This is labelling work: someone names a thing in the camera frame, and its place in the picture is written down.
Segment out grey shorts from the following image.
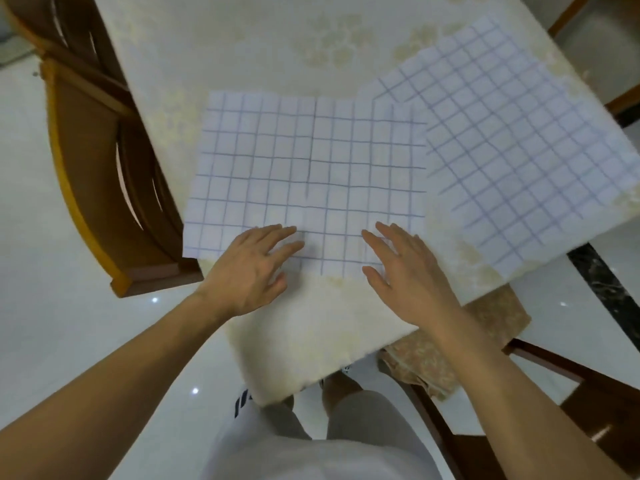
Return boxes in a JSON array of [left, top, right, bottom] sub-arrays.
[[215, 388, 432, 465]]

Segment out dark brown wooden chair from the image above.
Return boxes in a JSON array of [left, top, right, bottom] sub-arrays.
[[400, 339, 640, 480]]

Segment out flat white grid paper sheet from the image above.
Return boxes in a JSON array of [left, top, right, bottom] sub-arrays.
[[357, 15, 640, 281]]

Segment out person's leg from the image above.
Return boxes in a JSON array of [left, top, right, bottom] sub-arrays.
[[320, 371, 364, 416]]

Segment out person's left forearm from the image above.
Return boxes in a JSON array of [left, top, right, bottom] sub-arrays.
[[0, 290, 234, 480]]

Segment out white shirt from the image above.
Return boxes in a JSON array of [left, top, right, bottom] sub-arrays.
[[200, 437, 443, 480]]

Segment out cream floral tablecloth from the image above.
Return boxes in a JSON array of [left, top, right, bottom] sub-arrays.
[[92, 0, 640, 408]]

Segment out wooden chair with pale seat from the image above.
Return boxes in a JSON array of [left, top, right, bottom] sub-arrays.
[[547, 0, 640, 128]]

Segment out beige floral seat cushion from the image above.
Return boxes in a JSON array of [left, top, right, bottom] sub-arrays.
[[378, 284, 532, 401]]

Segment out person's right forearm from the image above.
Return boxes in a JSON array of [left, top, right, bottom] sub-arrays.
[[414, 305, 632, 480]]

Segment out person's left hand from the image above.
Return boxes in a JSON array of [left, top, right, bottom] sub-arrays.
[[195, 224, 306, 321]]

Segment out person's right hand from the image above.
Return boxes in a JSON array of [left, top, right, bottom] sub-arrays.
[[360, 222, 464, 329]]

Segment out creased white grid paper sheet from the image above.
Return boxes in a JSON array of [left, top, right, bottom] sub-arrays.
[[182, 90, 429, 281]]

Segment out light brown wooden chair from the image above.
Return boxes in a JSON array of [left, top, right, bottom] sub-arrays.
[[0, 0, 205, 299]]

